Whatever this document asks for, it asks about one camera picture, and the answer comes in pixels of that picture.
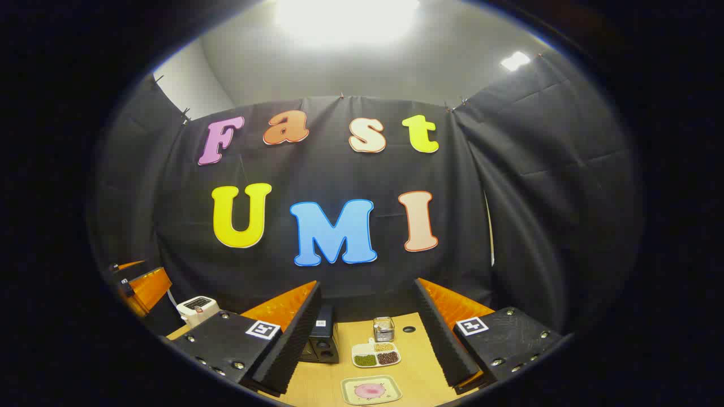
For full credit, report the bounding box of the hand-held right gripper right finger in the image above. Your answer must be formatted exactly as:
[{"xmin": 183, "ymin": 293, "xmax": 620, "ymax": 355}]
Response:
[{"xmin": 413, "ymin": 277, "xmax": 566, "ymax": 395}]

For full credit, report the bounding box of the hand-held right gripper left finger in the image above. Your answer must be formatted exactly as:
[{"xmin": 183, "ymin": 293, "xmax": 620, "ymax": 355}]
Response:
[{"xmin": 170, "ymin": 281, "xmax": 323, "ymax": 396}]

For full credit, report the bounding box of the black electric oven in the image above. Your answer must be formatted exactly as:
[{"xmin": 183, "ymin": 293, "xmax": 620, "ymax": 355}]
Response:
[{"xmin": 299, "ymin": 305, "xmax": 340, "ymax": 364}]

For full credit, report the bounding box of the cream rectangular tray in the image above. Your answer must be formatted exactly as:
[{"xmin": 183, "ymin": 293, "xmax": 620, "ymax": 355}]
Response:
[{"xmin": 341, "ymin": 375, "xmax": 403, "ymax": 406}]

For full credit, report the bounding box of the white toaster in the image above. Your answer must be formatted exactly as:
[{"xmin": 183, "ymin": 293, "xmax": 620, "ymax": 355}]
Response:
[{"xmin": 176, "ymin": 296, "xmax": 220, "ymax": 328}]

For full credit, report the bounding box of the white divided dish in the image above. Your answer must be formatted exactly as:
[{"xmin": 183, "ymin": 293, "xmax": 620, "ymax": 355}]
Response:
[{"xmin": 351, "ymin": 338, "xmax": 402, "ymax": 369}]

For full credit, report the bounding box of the black backdrop cloth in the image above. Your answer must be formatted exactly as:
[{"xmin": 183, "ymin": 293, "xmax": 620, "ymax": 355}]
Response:
[{"xmin": 90, "ymin": 54, "xmax": 643, "ymax": 340}]

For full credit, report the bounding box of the small ceiling light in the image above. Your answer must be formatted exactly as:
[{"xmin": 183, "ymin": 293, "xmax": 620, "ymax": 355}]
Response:
[{"xmin": 501, "ymin": 51, "xmax": 531, "ymax": 72}]

